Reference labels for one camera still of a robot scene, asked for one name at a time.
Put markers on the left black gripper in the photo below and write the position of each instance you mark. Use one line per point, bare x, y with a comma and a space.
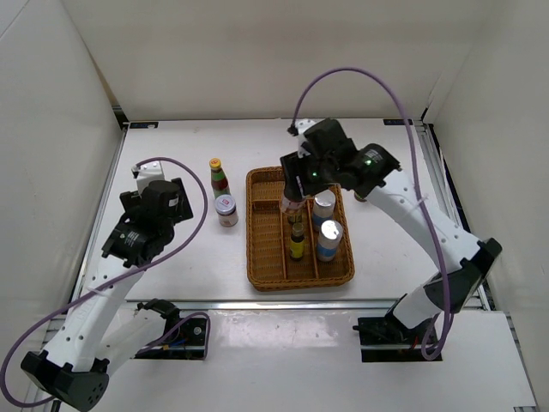
183, 211

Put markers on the silver-top shaker bottle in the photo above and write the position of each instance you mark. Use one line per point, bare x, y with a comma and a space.
328, 240
323, 208

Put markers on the white-lid jar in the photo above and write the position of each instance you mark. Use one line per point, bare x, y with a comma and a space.
226, 209
291, 207

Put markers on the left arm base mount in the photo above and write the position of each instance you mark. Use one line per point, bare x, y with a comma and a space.
186, 337

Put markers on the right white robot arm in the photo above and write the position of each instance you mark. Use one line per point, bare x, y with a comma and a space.
463, 261

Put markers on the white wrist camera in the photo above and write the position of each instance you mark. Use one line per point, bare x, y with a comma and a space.
298, 130
147, 173

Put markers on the left green sauce bottle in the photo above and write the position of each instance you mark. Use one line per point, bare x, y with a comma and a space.
219, 181

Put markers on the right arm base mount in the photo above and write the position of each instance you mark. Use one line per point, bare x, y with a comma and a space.
381, 344

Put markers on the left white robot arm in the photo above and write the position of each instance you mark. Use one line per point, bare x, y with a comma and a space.
75, 366

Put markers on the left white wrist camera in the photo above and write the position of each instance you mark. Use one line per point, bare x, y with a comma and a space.
147, 173

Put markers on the green sauce bottle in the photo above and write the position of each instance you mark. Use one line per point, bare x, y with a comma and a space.
219, 181
359, 198

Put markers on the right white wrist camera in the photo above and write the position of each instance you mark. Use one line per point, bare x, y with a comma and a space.
298, 130

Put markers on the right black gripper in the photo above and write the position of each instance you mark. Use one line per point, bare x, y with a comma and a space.
294, 166

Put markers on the woven wicker basket tray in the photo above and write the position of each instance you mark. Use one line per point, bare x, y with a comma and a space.
268, 237

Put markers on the small yellow bottle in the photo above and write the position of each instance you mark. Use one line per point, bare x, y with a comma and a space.
295, 218
297, 241

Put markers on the right green sauce bottle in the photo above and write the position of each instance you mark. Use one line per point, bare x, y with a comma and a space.
359, 198

